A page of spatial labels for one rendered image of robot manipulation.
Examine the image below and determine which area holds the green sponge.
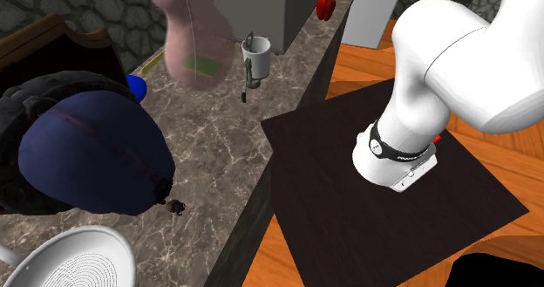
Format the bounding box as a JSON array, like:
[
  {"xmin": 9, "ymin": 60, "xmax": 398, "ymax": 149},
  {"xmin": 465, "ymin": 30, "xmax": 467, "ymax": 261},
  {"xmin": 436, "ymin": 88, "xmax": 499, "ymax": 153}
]
[{"xmin": 183, "ymin": 54, "xmax": 224, "ymax": 77}]

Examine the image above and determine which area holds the pink translucent vase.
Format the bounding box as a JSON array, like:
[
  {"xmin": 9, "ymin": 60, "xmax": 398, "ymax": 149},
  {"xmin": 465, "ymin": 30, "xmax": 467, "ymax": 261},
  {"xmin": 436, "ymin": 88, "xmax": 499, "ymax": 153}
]
[{"xmin": 148, "ymin": 0, "xmax": 236, "ymax": 92}]

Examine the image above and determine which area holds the white mug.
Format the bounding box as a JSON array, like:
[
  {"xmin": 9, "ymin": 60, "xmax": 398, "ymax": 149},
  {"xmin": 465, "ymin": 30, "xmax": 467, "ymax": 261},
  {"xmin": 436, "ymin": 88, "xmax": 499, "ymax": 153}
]
[{"xmin": 241, "ymin": 36, "xmax": 272, "ymax": 80}]

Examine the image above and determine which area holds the grey green kitchen tool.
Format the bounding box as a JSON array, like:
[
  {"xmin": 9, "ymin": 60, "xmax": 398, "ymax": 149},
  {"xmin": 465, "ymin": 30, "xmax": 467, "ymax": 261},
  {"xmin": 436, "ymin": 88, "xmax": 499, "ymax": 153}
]
[{"xmin": 241, "ymin": 31, "xmax": 262, "ymax": 105}]

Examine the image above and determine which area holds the dark wooden robot stand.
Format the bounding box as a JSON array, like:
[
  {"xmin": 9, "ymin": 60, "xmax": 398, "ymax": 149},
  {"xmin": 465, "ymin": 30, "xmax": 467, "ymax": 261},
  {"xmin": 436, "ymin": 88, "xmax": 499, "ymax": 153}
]
[{"xmin": 260, "ymin": 78, "xmax": 530, "ymax": 287}]

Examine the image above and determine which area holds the dark wooden chair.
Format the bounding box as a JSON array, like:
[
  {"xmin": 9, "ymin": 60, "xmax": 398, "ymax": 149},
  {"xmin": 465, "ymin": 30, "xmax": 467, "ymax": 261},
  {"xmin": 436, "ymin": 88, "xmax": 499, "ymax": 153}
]
[{"xmin": 0, "ymin": 12, "xmax": 128, "ymax": 98}]

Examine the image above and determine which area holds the red bell pepper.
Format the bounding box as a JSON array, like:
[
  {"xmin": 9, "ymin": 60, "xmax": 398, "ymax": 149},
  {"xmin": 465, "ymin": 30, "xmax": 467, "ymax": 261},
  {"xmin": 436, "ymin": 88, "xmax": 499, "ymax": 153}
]
[{"xmin": 316, "ymin": 0, "xmax": 337, "ymax": 22}]

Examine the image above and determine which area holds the small brown figure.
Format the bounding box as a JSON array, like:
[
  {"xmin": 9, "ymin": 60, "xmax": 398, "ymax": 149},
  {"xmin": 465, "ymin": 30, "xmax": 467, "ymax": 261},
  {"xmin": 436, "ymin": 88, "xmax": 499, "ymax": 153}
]
[{"xmin": 166, "ymin": 199, "xmax": 187, "ymax": 217}]

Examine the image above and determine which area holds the white refrigerator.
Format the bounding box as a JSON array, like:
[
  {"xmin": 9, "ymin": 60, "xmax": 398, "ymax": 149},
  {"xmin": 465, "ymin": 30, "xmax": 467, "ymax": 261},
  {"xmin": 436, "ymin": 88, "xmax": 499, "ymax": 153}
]
[{"xmin": 340, "ymin": 0, "xmax": 409, "ymax": 50}]

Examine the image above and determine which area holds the white perforated colander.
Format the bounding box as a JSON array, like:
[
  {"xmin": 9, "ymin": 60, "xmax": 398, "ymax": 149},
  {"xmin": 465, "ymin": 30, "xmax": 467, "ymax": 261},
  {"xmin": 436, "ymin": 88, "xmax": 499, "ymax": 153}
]
[{"xmin": 0, "ymin": 225, "xmax": 137, "ymax": 287}]

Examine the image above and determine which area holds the blue ball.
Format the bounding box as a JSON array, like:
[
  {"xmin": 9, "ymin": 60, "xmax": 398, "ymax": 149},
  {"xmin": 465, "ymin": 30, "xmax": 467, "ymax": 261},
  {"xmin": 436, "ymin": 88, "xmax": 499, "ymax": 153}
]
[{"xmin": 126, "ymin": 74, "xmax": 148, "ymax": 103}]

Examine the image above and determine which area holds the grey cabinet box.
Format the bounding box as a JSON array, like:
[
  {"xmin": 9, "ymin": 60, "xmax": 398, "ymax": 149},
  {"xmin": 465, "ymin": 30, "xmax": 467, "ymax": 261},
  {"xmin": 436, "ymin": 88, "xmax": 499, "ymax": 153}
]
[{"xmin": 212, "ymin": 0, "xmax": 332, "ymax": 56}]

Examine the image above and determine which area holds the dark blue rounded bag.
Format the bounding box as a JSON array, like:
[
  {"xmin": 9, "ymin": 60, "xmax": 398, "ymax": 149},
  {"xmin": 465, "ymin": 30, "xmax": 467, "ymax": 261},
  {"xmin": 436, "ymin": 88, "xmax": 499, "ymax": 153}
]
[{"xmin": 0, "ymin": 71, "xmax": 176, "ymax": 217}]

